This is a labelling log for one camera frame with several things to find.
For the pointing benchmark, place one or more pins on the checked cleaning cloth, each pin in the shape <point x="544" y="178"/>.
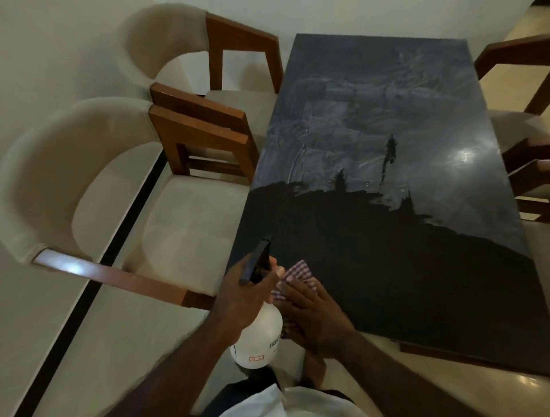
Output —
<point x="296" y="270"/>

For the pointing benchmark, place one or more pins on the white spray bottle black nozzle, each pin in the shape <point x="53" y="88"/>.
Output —
<point x="260" y="335"/>

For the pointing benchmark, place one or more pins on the person's right fingers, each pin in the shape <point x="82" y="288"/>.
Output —
<point x="298" y="294"/>

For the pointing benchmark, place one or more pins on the person's left forearm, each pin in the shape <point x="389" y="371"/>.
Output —
<point x="172" y="373"/>

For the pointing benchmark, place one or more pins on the beige upholstered wooden chair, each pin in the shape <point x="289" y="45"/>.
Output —
<point x="240" y="103"/>
<point x="515" y="56"/>
<point x="180" y="240"/>
<point x="530" y="180"/>

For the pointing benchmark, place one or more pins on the person's right forearm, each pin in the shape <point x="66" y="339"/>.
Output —
<point x="399" y="378"/>

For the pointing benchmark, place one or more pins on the person's right hand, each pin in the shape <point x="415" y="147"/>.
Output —
<point x="320" y="322"/>

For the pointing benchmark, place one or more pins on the person's white shirt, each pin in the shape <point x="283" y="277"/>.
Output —
<point x="300" y="404"/>

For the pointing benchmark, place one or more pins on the brown wooden table base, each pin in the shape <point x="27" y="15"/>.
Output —
<point x="472" y="354"/>

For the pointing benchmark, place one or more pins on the person's left hand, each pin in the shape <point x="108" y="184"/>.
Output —
<point x="234" y="300"/>

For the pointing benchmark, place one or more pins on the person's left thumb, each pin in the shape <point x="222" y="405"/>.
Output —
<point x="275" y="275"/>

